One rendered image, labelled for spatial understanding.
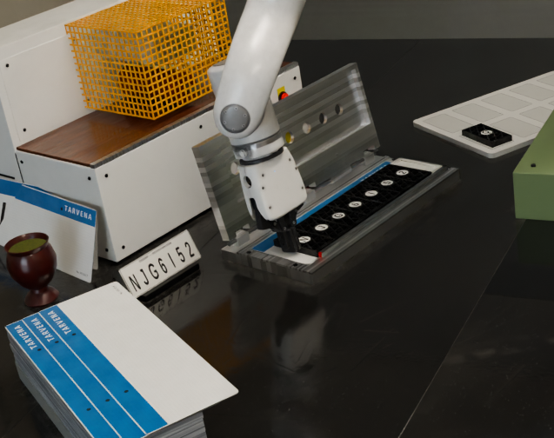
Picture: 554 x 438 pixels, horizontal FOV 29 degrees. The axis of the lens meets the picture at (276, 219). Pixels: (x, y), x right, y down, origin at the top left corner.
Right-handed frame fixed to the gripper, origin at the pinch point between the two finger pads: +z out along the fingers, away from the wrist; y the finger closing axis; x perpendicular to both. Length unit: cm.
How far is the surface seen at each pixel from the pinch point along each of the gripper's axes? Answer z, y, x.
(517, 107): 3, 74, 0
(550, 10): 16, 226, 80
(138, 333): -3.3, -38.1, -6.2
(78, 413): -2, -55, -13
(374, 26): 7, 208, 145
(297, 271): 3.9, -4.0, -4.1
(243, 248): 0.6, -2.3, 9.3
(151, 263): -3.1, -16.5, 16.3
